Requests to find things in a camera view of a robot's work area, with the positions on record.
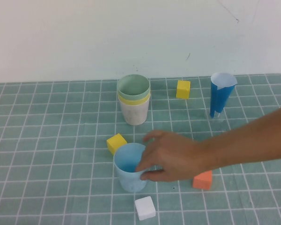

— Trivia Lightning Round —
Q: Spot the yellow foam cube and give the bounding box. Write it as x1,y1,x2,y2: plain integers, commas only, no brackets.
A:
106,133,128,155
176,80,191,99

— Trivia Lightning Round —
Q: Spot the green checked tablecloth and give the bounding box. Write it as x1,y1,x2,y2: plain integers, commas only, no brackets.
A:
0,74,281,225

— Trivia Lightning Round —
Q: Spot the light blue plastic cup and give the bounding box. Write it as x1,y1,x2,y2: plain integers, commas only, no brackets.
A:
113,142,148,193

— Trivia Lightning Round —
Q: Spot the white foam cube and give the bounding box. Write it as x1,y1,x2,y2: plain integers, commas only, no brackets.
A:
134,196,156,221

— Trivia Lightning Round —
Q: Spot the pale green plastic cup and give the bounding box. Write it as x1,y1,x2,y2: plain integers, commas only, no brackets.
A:
117,74,152,100

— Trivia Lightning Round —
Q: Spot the bare human hand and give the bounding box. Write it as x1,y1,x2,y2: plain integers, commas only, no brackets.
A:
135,130,213,183

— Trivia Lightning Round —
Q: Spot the white cup pink inside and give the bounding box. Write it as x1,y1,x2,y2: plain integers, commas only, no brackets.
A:
118,98,150,126

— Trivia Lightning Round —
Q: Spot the yellow plastic cup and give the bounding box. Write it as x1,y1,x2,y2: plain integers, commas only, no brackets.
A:
118,92,152,106

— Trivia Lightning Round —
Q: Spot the orange foam cube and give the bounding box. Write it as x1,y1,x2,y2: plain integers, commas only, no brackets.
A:
192,170,213,190

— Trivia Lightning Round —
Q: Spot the blue paper wrapped clear glass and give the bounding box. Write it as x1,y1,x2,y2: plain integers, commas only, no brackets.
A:
209,72,238,122

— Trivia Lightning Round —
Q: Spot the bare human forearm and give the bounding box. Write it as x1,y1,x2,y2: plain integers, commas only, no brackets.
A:
201,103,281,172

